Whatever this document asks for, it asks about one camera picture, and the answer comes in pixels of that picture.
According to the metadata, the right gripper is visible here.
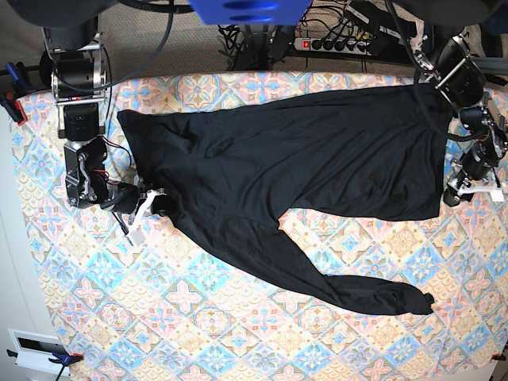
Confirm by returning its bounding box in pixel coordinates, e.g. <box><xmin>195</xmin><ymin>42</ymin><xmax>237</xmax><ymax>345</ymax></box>
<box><xmin>101</xmin><ymin>176</ymin><xmax>179</xmax><ymax>245</ymax></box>

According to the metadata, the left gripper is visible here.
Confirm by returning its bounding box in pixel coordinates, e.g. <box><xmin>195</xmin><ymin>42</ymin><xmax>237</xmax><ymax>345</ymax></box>
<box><xmin>443</xmin><ymin>146</ymin><xmax>504</xmax><ymax>207</ymax></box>

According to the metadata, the black t-shirt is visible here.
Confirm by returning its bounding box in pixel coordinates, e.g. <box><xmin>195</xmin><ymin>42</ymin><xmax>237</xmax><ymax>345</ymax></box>
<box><xmin>117</xmin><ymin>85</ymin><xmax>452</xmax><ymax>316</ymax></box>

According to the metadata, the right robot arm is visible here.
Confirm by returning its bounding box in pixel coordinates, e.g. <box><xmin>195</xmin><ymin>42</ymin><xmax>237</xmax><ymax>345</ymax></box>
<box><xmin>9</xmin><ymin>1</ymin><xmax>163</xmax><ymax>246</ymax></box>

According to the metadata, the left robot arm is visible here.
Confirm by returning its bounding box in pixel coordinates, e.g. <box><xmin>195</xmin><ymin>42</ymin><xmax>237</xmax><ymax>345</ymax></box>
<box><xmin>386</xmin><ymin>1</ymin><xmax>507</xmax><ymax>207</ymax></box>

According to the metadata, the patterned tablecloth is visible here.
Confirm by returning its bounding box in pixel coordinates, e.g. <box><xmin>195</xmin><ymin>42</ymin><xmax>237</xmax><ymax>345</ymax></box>
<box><xmin>8</xmin><ymin>92</ymin><xmax>507</xmax><ymax>380</ymax></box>

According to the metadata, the orange clamp bottom right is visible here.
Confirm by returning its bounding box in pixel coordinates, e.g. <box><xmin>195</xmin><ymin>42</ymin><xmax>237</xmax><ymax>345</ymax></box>
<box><xmin>491</xmin><ymin>353</ymin><xmax>507</xmax><ymax>361</ymax></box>

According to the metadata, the blue clamp bottom left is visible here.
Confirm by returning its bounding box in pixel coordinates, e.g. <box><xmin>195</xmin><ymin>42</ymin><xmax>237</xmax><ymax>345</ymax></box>
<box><xmin>6</xmin><ymin>348</ymin><xmax>84</xmax><ymax>381</ymax></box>

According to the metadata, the blue clamp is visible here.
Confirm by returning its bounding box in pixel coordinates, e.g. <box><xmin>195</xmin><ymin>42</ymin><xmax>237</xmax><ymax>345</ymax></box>
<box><xmin>6</xmin><ymin>348</ymin><xmax>84</xmax><ymax>381</ymax></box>
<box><xmin>1</xmin><ymin>62</ymin><xmax>39</xmax><ymax>86</ymax></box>

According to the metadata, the white floor outlet box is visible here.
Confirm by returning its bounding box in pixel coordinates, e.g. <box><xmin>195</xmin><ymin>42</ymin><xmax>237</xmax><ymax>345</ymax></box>
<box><xmin>6</xmin><ymin>329</ymin><xmax>67</xmax><ymax>376</ymax></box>

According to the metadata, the blue clamp top left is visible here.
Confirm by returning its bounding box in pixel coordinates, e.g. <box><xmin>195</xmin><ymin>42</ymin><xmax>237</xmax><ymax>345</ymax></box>
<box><xmin>1</xmin><ymin>62</ymin><xmax>39</xmax><ymax>86</ymax></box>

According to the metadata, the white power strip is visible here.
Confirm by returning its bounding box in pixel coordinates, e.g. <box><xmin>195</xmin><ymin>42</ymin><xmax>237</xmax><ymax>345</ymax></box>
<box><xmin>293</xmin><ymin>37</ymin><xmax>371</xmax><ymax>56</ymax></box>

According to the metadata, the aluminium frame post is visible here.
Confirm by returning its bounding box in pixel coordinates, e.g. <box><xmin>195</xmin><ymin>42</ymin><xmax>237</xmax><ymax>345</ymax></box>
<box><xmin>475</xmin><ymin>57</ymin><xmax>507</xmax><ymax>87</ymax></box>

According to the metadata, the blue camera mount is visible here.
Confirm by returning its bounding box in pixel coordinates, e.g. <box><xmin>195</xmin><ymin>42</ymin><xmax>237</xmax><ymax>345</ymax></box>
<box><xmin>189</xmin><ymin>0</ymin><xmax>312</xmax><ymax>25</ymax></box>

